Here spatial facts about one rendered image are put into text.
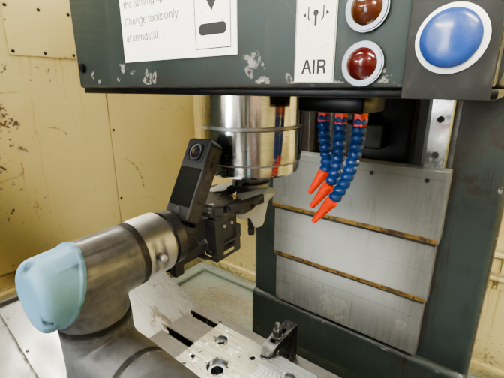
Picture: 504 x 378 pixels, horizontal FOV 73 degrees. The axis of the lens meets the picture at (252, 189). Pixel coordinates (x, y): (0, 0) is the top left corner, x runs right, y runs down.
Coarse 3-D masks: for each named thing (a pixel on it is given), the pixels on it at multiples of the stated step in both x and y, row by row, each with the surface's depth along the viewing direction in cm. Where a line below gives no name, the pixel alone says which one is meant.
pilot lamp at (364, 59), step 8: (360, 48) 21; (368, 48) 21; (352, 56) 21; (360, 56) 21; (368, 56) 21; (352, 64) 22; (360, 64) 21; (368, 64) 21; (376, 64) 21; (352, 72) 22; (360, 72) 21; (368, 72) 21
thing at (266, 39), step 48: (96, 0) 37; (240, 0) 26; (288, 0) 24; (96, 48) 39; (240, 48) 27; (288, 48) 25; (336, 48) 23; (384, 48) 21; (288, 96) 26; (336, 96) 24; (384, 96) 22
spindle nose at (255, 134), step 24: (216, 96) 46; (240, 96) 45; (264, 96) 45; (216, 120) 47; (240, 120) 46; (264, 120) 46; (288, 120) 48; (240, 144) 47; (264, 144) 47; (288, 144) 49; (240, 168) 48; (264, 168) 48; (288, 168) 50
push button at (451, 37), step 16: (448, 16) 18; (464, 16) 17; (432, 32) 18; (448, 32) 18; (464, 32) 18; (480, 32) 17; (432, 48) 19; (448, 48) 18; (464, 48) 18; (432, 64) 19; (448, 64) 18
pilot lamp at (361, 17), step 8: (360, 0) 20; (368, 0) 20; (376, 0) 20; (352, 8) 21; (360, 8) 20; (368, 8) 20; (376, 8) 20; (352, 16) 21; (360, 16) 21; (368, 16) 20; (376, 16) 20; (360, 24) 21; (368, 24) 21
